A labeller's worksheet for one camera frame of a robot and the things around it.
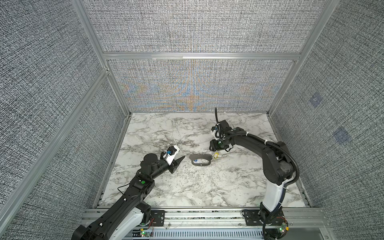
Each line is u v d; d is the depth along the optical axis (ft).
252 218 2.37
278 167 1.65
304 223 2.40
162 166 2.21
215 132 2.81
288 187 1.74
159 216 2.41
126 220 1.81
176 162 2.26
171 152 2.07
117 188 1.83
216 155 3.15
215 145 2.75
